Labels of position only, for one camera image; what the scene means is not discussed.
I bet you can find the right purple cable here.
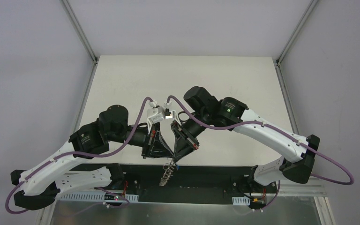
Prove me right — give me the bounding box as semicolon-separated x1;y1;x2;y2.
166;95;355;186

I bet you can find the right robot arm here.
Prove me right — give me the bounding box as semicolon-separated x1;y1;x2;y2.
182;86;320;192

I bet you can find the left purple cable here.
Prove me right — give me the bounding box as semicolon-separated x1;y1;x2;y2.
5;97;156;215

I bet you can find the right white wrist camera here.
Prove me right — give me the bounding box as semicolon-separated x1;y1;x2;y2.
163;103;175;119

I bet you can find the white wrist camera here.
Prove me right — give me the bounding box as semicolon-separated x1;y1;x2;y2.
147;100;165;132
163;103;175;119

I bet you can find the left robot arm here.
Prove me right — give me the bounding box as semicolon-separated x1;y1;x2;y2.
10;105;178;211

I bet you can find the purple cable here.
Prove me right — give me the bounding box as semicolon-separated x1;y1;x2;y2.
5;97;156;215
166;95;355;186

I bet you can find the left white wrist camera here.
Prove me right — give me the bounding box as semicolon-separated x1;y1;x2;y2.
147;100;165;132

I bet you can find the left aluminium frame post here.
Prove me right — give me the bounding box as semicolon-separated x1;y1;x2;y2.
60;0;98;65

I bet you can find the metal disc with keyrings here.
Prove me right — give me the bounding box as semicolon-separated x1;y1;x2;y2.
159;160;179;187

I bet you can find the aluminium frame post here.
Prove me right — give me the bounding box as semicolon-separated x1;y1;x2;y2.
276;0;320;66
60;0;98;65

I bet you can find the right aluminium frame post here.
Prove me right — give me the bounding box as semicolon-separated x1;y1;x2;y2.
276;0;320;66

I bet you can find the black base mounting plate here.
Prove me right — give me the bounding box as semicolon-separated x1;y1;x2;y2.
83;164;278;206

